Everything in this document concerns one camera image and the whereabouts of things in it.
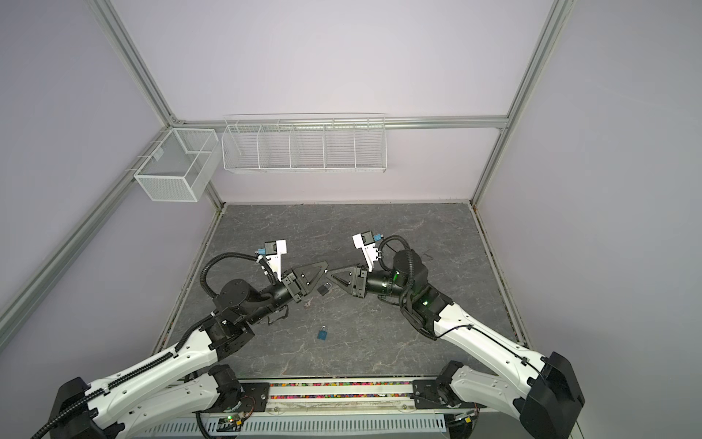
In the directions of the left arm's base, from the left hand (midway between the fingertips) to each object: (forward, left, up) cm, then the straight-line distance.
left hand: (328, 271), depth 61 cm
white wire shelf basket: (+60, -6, -8) cm, 61 cm away
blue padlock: (-3, +5, -33) cm, 33 cm away
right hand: (-1, +1, -2) cm, 2 cm away
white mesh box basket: (+50, +54, -7) cm, 74 cm away
